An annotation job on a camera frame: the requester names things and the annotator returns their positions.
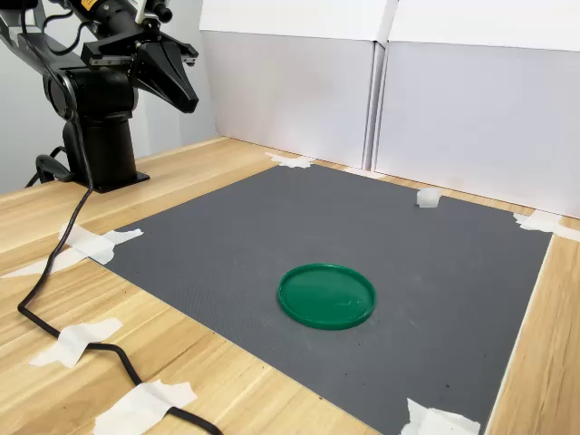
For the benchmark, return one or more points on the white partition panel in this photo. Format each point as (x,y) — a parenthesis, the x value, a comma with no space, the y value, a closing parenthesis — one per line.
(476,118)
(290,90)

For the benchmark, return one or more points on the white tape strip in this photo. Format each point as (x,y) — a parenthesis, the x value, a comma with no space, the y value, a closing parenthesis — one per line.
(36,267)

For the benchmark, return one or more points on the small white plastic terminal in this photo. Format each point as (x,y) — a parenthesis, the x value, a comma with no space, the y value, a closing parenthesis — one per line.
(428,198)

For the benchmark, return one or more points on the dark grey mat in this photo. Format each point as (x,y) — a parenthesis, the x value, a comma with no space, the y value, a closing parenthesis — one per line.
(408,272)

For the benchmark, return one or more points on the round green lid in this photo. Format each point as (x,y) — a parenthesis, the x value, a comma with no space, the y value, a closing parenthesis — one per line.
(317,299)

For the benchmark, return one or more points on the small white camera box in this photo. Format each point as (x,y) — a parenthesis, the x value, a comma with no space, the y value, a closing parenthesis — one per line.
(163,11)

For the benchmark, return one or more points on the white tape piece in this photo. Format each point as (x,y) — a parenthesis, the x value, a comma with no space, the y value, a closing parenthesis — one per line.
(539,223)
(290,160)
(435,421)
(97,244)
(362,172)

